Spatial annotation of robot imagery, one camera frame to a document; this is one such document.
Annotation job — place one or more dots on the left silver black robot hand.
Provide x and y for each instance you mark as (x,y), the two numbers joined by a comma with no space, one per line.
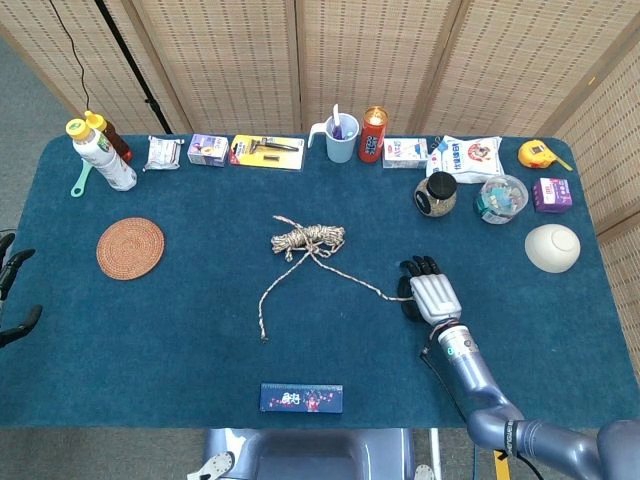
(15,262)

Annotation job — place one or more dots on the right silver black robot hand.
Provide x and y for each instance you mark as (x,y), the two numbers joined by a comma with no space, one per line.
(435,297)

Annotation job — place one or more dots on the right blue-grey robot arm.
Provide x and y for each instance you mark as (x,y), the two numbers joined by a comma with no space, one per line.
(475,380)

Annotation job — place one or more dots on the glass jar with black lid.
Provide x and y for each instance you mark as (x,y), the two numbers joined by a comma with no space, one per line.
(436,195)

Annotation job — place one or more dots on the mint green plastic spoon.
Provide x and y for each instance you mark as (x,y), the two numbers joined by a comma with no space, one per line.
(80,182)

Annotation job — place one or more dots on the round woven rattan coaster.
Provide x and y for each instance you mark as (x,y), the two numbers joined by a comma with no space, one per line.
(130,248)

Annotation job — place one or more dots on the clear tub of colourful clips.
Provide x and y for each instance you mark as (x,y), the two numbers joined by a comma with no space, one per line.
(500,200)

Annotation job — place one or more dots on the beige upturned bowl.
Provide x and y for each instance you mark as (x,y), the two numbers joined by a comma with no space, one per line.
(552,250)

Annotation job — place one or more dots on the white-label bottle with yellow cap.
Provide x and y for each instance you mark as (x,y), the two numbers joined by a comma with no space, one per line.
(107,160)

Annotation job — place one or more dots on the white sugar bag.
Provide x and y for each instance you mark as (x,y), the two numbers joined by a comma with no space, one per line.
(467,160)

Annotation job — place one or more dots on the white blue flat carton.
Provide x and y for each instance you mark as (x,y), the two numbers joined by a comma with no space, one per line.
(405,153)

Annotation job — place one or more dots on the small purple box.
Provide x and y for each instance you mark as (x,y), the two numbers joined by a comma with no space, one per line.
(552,196)

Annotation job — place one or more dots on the brown tea bottle yellow cap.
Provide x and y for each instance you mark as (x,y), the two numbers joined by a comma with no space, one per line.
(117,142)

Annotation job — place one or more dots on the dark blue illustrated long box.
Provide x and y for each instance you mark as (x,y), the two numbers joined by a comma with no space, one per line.
(301,398)

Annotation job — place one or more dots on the orange soda can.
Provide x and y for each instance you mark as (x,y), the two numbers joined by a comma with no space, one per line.
(371,142)

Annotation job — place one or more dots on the yellow tape measure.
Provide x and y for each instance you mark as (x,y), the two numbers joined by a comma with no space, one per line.
(535,154)

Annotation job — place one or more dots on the light blue plastic mug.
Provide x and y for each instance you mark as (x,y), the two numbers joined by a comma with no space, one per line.
(340,147)

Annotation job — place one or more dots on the white tissue packet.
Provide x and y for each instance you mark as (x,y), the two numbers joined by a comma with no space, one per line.
(163,153)

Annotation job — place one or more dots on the dark blue table mat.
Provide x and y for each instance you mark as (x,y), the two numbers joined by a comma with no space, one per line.
(200,325)

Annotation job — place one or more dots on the blue-grey robot torso base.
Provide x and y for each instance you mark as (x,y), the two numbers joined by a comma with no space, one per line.
(310,455)

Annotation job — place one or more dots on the white purple toothbrush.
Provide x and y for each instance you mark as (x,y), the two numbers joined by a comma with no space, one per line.
(336,120)

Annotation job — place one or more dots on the yellow razor blister pack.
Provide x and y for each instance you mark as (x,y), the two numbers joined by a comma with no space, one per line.
(267,152)

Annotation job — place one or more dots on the purple white small carton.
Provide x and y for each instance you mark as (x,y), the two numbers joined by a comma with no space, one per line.
(207,150)

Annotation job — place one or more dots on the black stand pole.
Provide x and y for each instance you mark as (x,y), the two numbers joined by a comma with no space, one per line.
(135,70)

